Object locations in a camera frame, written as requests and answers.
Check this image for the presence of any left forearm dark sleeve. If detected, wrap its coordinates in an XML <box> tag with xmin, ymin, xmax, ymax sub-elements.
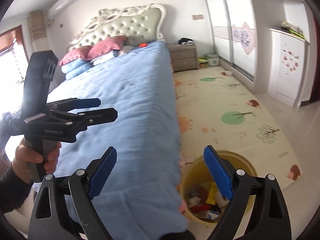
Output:
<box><xmin>0</xmin><ymin>165</ymin><xmax>33</xmax><ymax>213</ymax></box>

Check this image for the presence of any white air conditioner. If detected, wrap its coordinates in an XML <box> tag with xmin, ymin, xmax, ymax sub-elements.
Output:
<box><xmin>48</xmin><ymin>0</ymin><xmax>77</xmax><ymax>20</ymax></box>

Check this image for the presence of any green storage box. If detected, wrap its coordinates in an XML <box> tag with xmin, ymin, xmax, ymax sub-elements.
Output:
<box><xmin>204</xmin><ymin>53</ymin><xmax>220</xmax><ymax>67</ymax></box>

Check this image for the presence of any left pink pillow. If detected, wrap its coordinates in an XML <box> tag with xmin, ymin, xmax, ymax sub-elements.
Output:
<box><xmin>59</xmin><ymin>46</ymin><xmax>93</xmax><ymax>66</ymax></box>

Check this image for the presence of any white cabinet with stickers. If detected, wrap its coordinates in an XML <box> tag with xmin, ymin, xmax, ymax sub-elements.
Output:
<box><xmin>267</xmin><ymin>28</ymin><xmax>309</xmax><ymax>107</ymax></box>

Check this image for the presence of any blue folded quilt stack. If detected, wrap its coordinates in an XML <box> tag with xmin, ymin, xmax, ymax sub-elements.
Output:
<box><xmin>61</xmin><ymin>59</ymin><xmax>93</xmax><ymax>80</ymax></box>

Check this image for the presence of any yellow milk snack bag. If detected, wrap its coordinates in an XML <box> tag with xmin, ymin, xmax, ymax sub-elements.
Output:
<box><xmin>206</xmin><ymin>182</ymin><xmax>219</xmax><ymax>205</ymax></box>

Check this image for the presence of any beige curtain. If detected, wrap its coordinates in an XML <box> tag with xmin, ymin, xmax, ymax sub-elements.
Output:
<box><xmin>29</xmin><ymin>10</ymin><xmax>49</xmax><ymax>52</ymax></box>

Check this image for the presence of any wall light switch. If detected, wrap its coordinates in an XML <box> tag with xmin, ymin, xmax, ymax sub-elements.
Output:
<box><xmin>192</xmin><ymin>15</ymin><xmax>204</xmax><ymax>20</ymax></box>

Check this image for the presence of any grey bedside table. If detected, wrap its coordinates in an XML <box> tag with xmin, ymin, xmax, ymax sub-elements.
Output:
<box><xmin>169</xmin><ymin>44</ymin><xmax>199</xmax><ymax>72</ymax></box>

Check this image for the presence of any dark red door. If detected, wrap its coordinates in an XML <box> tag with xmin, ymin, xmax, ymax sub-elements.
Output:
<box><xmin>310</xmin><ymin>18</ymin><xmax>320</xmax><ymax>103</ymax></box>

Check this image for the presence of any black item on nightstand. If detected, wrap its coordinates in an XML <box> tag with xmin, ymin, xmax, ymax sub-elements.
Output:
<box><xmin>178</xmin><ymin>38</ymin><xmax>195</xmax><ymax>46</ymax></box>

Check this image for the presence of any small orange object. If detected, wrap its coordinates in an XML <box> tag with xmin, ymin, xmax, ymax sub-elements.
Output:
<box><xmin>139</xmin><ymin>43</ymin><xmax>148</xmax><ymax>48</ymax></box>

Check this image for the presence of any light blue folded blanket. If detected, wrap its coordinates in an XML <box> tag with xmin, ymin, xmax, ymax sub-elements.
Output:
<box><xmin>91</xmin><ymin>50</ymin><xmax>119</xmax><ymax>66</ymax></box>

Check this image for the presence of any cartoon floor play mat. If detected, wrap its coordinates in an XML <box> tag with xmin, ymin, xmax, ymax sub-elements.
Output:
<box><xmin>173</xmin><ymin>67</ymin><xmax>303</xmax><ymax>189</ymax></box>

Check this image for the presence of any white sliding wardrobe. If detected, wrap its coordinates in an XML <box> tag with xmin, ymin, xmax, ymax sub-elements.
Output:
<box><xmin>205</xmin><ymin>0</ymin><xmax>257</xmax><ymax>90</ymax></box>

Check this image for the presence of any yellow trash bucket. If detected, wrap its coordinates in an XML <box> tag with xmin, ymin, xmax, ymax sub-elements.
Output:
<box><xmin>179</xmin><ymin>150</ymin><xmax>258</xmax><ymax>228</ymax></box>

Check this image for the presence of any right pink pillow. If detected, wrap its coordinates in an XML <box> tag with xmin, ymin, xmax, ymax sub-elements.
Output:
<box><xmin>87</xmin><ymin>35</ymin><xmax>127</xmax><ymax>60</ymax></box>

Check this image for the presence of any pink pillow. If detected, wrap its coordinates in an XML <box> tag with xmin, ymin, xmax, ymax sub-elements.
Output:
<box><xmin>59</xmin><ymin>46</ymin><xmax>93</xmax><ymax>66</ymax></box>
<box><xmin>87</xmin><ymin>35</ymin><xmax>127</xmax><ymax>60</ymax></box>

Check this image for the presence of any blue bed sheet mattress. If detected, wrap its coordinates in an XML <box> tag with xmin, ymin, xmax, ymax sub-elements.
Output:
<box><xmin>48</xmin><ymin>41</ymin><xmax>188</xmax><ymax>239</ymax></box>

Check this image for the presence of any person's left hand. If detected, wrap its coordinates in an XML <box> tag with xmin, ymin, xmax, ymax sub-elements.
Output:
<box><xmin>11</xmin><ymin>139</ymin><xmax>62</xmax><ymax>184</ymax></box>

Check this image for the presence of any window with brown frame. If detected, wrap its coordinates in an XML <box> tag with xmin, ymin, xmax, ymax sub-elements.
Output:
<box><xmin>0</xmin><ymin>25</ymin><xmax>29</xmax><ymax>114</ymax></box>

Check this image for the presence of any green tufted headboard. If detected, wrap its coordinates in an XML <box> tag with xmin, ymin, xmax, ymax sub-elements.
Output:
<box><xmin>66</xmin><ymin>3</ymin><xmax>167</xmax><ymax>52</ymax></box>

